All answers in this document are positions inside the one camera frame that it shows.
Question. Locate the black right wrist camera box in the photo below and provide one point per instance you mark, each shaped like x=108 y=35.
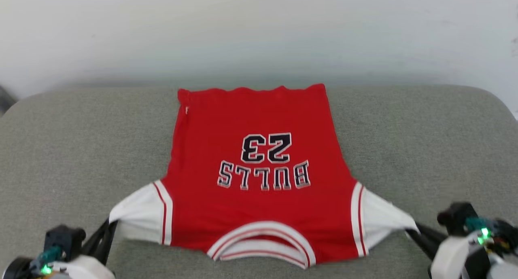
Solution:
x=457 y=218

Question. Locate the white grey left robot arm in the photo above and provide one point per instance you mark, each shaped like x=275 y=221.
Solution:
x=18 y=269

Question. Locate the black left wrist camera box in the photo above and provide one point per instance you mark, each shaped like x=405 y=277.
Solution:
x=64 y=240

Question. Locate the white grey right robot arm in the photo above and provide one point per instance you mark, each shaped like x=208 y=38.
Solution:
x=499 y=250

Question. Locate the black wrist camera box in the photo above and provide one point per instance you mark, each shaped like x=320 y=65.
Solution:
x=457 y=218
x=64 y=240

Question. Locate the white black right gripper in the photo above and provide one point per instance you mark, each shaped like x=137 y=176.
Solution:
x=451 y=256

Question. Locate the red Bulls 23 jersey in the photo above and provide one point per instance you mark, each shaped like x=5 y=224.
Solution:
x=259 y=113

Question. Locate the grey fabric sofa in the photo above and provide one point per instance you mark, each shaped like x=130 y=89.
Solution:
x=81 y=149

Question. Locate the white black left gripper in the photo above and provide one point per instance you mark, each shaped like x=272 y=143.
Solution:
x=87 y=270

